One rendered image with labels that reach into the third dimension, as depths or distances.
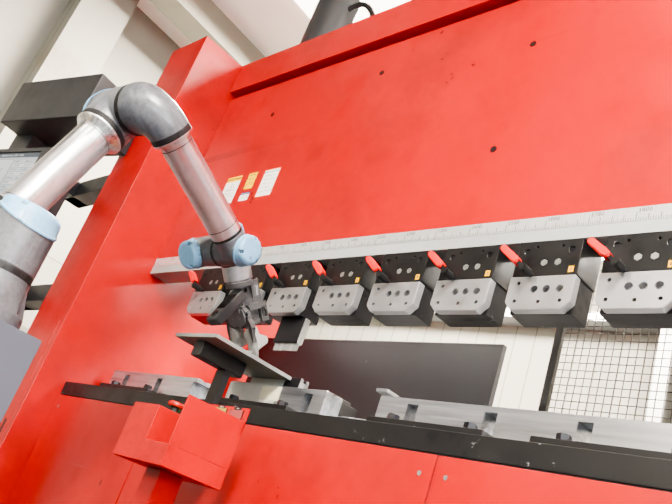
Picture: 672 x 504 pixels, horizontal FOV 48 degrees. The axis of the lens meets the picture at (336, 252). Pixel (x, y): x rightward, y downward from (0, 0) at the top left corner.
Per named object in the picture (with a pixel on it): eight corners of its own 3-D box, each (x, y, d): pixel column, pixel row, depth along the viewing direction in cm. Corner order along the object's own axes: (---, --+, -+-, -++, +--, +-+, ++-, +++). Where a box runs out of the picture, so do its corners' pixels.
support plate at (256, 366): (174, 336, 195) (176, 332, 195) (248, 377, 210) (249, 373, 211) (216, 337, 182) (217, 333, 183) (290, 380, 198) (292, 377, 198)
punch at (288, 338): (270, 348, 211) (282, 317, 215) (275, 351, 213) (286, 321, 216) (294, 349, 204) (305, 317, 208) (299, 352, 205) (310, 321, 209)
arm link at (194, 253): (201, 239, 182) (236, 232, 190) (172, 240, 189) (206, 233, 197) (206, 271, 183) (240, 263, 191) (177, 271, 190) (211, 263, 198)
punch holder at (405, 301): (364, 311, 188) (383, 253, 194) (385, 326, 193) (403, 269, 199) (410, 310, 177) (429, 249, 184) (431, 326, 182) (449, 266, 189)
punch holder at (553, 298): (502, 309, 159) (520, 241, 166) (522, 327, 164) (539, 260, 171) (568, 309, 149) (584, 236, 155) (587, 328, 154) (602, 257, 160)
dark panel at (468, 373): (221, 443, 288) (262, 337, 305) (225, 445, 289) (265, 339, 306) (466, 492, 207) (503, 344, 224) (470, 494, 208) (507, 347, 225)
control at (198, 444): (112, 453, 165) (146, 376, 172) (169, 477, 174) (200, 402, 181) (159, 465, 150) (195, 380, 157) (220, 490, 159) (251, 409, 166)
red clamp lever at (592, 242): (590, 233, 149) (621, 259, 142) (599, 244, 152) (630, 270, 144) (583, 240, 150) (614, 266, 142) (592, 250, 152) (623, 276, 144)
